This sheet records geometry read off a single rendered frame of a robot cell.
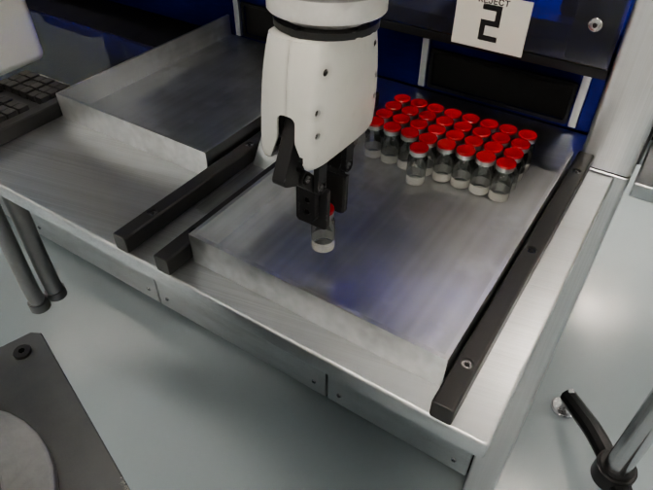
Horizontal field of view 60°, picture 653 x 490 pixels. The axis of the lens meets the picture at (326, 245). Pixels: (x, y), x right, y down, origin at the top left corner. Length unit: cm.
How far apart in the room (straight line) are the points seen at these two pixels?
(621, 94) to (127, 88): 64
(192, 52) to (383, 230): 52
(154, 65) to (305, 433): 92
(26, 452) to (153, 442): 102
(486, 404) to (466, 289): 12
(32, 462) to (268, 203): 32
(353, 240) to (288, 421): 95
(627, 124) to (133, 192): 55
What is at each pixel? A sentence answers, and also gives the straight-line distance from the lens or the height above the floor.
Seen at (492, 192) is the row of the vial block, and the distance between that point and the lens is 64.
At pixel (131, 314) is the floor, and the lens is 176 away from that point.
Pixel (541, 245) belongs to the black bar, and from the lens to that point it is 57.
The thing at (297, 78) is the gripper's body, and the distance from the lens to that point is 39.
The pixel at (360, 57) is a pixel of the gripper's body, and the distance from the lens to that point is 43.
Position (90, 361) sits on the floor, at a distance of 169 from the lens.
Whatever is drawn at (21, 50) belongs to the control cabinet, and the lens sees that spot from 122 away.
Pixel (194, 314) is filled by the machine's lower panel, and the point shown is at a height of 13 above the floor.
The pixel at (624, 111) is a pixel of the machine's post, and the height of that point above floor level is 96.
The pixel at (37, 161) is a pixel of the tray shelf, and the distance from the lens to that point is 77.
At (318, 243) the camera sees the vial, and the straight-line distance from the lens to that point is 51.
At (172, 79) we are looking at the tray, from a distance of 90.
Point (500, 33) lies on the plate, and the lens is 70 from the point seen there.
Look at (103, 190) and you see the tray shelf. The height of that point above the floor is 88.
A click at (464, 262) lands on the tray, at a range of 56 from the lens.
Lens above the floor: 126
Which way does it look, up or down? 42 degrees down
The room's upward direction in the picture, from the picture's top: straight up
